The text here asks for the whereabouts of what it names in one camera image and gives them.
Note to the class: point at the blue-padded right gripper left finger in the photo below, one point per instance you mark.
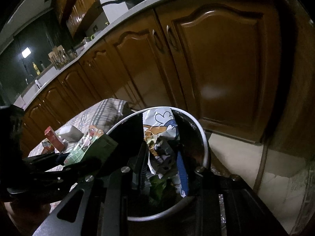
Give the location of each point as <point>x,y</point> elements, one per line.
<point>139,167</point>

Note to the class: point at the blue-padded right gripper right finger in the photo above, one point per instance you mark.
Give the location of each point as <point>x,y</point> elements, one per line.
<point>182,175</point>

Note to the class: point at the cartoon print wrapper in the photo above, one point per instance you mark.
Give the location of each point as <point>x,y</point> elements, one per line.
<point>160,134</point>

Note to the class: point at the green carton box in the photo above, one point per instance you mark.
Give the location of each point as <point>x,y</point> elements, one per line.
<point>95,144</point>

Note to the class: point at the white foam block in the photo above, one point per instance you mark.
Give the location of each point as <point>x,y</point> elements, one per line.
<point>70,133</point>

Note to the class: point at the red small carton box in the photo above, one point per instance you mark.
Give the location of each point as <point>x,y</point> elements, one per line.
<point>54,139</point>

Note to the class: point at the green foil snack bag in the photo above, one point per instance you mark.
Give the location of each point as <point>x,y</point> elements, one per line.
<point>164,189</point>

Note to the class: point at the white round trash bin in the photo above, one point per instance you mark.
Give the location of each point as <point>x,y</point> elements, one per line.
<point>192,144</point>

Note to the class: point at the wooden lower kitchen cabinets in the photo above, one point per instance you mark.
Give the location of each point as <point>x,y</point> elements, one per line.
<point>243,68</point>

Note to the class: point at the wooden kitchen cabinets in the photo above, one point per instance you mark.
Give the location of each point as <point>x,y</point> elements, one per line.
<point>243,68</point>
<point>77,15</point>

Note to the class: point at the wooden upper kitchen cabinets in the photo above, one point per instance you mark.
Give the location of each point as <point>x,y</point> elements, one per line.
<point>77,15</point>

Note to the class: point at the knife and utensil rack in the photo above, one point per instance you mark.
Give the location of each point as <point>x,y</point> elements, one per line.
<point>58,57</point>

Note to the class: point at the yellow oil bottle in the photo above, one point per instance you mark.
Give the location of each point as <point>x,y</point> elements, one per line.
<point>36,68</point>

